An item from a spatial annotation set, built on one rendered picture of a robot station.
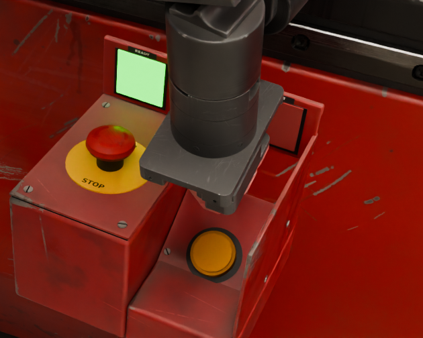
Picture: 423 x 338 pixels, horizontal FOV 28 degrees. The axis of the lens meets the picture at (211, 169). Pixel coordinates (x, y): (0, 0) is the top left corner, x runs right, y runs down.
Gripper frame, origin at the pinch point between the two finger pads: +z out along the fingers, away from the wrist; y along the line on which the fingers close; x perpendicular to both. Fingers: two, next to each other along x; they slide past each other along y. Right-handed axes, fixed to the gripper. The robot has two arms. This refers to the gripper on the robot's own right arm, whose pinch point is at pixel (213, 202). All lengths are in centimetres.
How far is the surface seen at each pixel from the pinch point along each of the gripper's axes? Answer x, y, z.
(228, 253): -1.1, 0.8, 7.8
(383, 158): -9.4, 23.5, 17.7
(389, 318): -15.6, 18.5, 40.4
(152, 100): 10.2, 10.1, 3.5
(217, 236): 0.2, 1.7, 7.4
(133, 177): 7.5, 1.3, 2.5
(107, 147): 9.5, 1.2, -0.4
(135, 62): 12.0, 10.9, 0.3
